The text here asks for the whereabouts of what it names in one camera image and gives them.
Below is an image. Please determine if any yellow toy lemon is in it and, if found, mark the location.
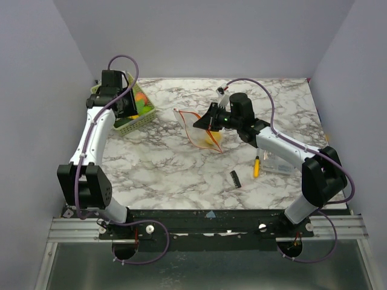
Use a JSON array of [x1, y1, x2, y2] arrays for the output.
[[205, 131, 223, 146]]

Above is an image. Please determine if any clear zip top bag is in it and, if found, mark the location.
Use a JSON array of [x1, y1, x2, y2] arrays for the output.
[[174, 108, 223, 153]]

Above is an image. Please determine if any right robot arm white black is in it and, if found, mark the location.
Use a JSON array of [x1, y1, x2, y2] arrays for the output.
[[193, 93, 348, 237]]

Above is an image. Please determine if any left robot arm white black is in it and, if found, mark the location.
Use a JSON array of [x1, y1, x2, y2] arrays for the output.
[[57, 70, 137, 239]]

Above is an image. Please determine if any peach toy fruit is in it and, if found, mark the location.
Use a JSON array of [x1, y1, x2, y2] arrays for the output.
[[135, 92, 148, 105]]

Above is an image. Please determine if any green plastic basket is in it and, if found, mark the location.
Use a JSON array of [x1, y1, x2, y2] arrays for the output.
[[86, 71, 156, 136]]

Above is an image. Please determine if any clear plastic screw box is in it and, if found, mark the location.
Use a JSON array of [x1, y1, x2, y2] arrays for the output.
[[259, 149, 295, 175]]

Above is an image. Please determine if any black bit holder strip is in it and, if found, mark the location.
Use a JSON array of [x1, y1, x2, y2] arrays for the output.
[[230, 170, 241, 189]]

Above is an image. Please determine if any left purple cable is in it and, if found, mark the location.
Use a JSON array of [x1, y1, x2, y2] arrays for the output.
[[74, 54, 170, 266]]

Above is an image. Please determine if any purple cable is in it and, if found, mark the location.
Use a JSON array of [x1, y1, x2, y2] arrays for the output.
[[223, 78, 356, 264], [74, 54, 170, 266]]

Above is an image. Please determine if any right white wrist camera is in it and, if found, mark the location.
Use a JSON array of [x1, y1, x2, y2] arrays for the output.
[[216, 83, 230, 109]]

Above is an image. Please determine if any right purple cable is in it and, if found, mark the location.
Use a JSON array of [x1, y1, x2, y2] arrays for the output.
[[223, 78, 356, 264]]

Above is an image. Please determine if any yellow handle screwdriver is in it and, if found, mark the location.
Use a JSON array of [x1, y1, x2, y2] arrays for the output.
[[253, 155, 260, 178]]

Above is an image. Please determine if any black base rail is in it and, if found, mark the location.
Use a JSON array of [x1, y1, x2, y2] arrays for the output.
[[99, 210, 313, 252]]

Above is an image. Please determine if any aluminium extrusion rail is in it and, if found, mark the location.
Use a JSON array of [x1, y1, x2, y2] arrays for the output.
[[48, 215, 369, 243]]

